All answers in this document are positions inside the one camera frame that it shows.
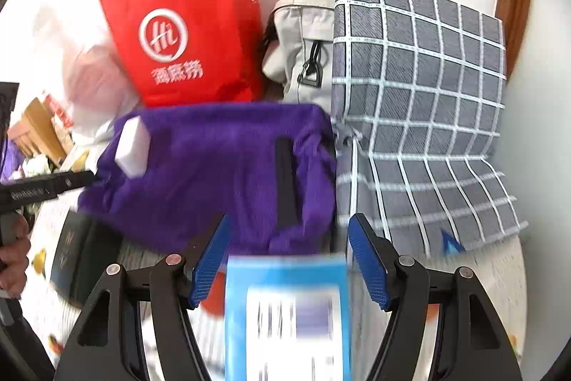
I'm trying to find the white plastic bag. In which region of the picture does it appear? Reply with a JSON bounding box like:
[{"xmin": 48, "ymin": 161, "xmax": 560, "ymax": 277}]
[{"xmin": 27, "ymin": 1, "xmax": 143, "ymax": 145}]

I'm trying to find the fruit print tablecloth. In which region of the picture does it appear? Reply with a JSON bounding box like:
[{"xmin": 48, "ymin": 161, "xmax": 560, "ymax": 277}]
[{"xmin": 18, "ymin": 167, "xmax": 531, "ymax": 381}]

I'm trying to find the blue packet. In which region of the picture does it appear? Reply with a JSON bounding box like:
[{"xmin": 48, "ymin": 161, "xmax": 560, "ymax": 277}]
[{"xmin": 223, "ymin": 254, "xmax": 351, "ymax": 381}]

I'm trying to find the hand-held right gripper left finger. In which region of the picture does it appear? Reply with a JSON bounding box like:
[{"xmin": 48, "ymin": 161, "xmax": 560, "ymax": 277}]
[{"xmin": 54, "ymin": 211, "xmax": 233, "ymax": 381}]

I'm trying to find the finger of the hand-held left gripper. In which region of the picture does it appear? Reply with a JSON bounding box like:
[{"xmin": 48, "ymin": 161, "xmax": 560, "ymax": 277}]
[{"xmin": 0, "ymin": 169, "xmax": 96, "ymax": 212}]

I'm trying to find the red paper bag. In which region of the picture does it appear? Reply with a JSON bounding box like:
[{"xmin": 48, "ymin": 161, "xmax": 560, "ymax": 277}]
[{"xmin": 98, "ymin": 0, "xmax": 264, "ymax": 109}]

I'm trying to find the wooden furniture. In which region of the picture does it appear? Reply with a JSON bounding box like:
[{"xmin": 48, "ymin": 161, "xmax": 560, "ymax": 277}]
[{"xmin": 9, "ymin": 93, "xmax": 76, "ymax": 167}]

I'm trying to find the purple towel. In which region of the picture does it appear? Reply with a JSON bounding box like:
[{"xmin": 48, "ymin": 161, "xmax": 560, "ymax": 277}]
[{"xmin": 77, "ymin": 102, "xmax": 338, "ymax": 257}]

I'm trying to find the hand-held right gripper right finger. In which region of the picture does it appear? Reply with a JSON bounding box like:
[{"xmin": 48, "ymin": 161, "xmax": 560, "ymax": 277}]
[{"xmin": 348, "ymin": 212, "xmax": 525, "ymax": 381}]

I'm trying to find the light grey fabric bag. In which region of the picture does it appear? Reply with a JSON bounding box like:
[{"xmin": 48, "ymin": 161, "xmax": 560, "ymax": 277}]
[{"xmin": 261, "ymin": 0, "xmax": 335, "ymax": 105}]

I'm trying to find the grey checked cloth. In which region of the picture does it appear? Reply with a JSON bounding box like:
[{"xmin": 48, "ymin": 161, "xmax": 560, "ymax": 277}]
[{"xmin": 330, "ymin": 0, "xmax": 529, "ymax": 259}]

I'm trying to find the person's left hand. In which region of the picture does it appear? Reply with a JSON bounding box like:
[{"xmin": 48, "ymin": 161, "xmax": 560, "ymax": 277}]
[{"xmin": 0, "ymin": 214, "xmax": 32, "ymax": 299}]

